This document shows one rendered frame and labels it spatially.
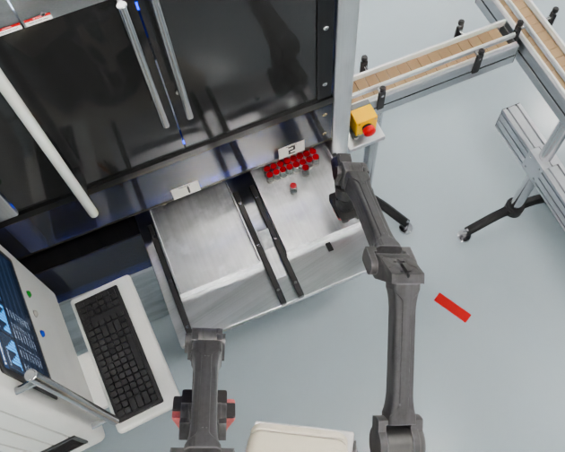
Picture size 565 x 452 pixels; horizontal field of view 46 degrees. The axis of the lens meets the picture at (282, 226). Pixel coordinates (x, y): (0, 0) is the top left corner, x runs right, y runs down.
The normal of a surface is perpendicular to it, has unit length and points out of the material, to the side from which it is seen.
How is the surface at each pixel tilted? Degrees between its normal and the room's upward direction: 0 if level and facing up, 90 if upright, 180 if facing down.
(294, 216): 0
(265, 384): 0
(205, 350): 41
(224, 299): 0
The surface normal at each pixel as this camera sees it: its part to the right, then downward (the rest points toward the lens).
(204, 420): 0.08, -0.90
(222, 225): -0.04, -0.41
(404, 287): 0.20, 0.03
